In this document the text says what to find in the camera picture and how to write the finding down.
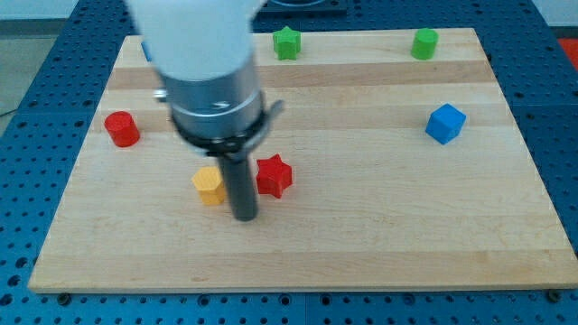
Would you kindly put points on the red cylinder block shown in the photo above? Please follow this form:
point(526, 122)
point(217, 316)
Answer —
point(122, 129)

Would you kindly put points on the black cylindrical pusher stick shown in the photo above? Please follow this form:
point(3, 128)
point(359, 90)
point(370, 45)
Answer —
point(240, 188)

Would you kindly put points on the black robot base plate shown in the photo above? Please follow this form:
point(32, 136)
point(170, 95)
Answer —
point(300, 7)

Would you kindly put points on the green cylinder block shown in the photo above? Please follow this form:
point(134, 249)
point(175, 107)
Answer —
point(424, 43)

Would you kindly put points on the yellow hexagon block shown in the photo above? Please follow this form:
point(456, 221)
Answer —
point(209, 185)

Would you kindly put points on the red star block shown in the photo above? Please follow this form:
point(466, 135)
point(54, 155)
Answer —
point(273, 176)

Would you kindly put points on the green star block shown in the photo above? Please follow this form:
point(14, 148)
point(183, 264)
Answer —
point(287, 43)

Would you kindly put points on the blue cube block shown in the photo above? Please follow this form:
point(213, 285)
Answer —
point(445, 123)

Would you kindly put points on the blue block behind arm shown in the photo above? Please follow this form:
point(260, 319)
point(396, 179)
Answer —
point(146, 51)

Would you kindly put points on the wooden board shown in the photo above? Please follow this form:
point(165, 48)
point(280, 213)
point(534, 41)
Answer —
point(376, 203)

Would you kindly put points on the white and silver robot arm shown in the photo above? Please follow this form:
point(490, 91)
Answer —
point(203, 52)

